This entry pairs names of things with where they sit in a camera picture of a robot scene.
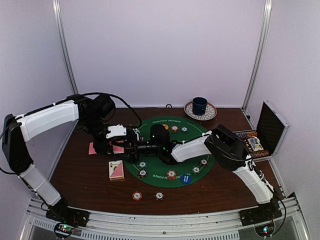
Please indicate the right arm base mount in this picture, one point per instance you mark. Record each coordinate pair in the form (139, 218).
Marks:
(254, 216)

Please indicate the aluminium frame post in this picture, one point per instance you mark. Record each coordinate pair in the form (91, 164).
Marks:
(264, 31)
(56, 4)

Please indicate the red backed card deck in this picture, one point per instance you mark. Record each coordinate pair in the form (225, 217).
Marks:
(117, 147)

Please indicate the green chips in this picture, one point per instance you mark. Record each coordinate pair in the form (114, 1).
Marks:
(184, 129)
(196, 170)
(142, 164)

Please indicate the dark red poker chip stack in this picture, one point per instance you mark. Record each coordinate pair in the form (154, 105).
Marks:
(159, 195)

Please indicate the dark chips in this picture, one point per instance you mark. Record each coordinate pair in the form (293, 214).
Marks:
(203, 162)
(142, 173)

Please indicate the left aluminium frame post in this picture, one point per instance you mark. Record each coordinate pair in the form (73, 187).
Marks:
(56, 4)

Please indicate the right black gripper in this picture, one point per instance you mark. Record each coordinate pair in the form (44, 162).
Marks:
(134, 152)

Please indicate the right aluminium frame post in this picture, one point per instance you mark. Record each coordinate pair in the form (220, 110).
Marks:
(264, 31)

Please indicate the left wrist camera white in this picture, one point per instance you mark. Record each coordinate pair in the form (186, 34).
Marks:
(116, 131)

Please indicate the patterned ceramic saucer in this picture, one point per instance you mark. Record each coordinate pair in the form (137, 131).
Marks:
(210, 112)

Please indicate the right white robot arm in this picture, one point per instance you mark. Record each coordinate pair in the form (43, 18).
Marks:
(228, 150)

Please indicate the front aluminium rail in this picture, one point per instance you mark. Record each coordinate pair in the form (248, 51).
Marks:
(224, 225)

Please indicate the aluminium poker chip case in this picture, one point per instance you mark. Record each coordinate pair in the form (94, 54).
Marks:
(266, 139)

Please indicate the orange poker chip stack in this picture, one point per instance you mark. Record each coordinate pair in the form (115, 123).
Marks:
(137, 196)

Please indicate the dealt red card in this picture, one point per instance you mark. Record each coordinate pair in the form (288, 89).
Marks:
(91, 150)

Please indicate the orange chips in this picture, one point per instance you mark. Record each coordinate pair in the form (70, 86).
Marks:
(171, 174)
(174, 128)

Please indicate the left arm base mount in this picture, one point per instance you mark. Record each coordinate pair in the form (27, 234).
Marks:
(73, 217)

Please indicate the dark blue mug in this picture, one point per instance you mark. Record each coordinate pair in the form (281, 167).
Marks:
(199, 105)

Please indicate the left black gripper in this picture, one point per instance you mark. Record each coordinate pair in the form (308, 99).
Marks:
(100, 147)

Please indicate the blue small blind button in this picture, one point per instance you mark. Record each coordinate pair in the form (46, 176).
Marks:
(185, 179)

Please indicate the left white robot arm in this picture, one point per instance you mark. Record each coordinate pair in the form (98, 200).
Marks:
(90, 113)

